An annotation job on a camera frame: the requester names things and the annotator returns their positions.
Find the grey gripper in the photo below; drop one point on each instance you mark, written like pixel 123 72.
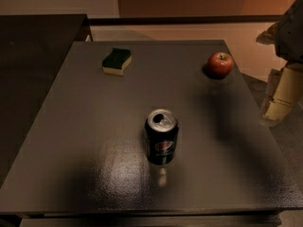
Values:
pixel 291 35

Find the red apple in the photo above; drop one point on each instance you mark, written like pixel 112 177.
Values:
pixel 219 65

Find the black Pepsi soda can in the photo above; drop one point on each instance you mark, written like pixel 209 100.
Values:
pixel 161 132

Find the green and yellow sponge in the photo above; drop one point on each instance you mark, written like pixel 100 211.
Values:
pixel 117 61

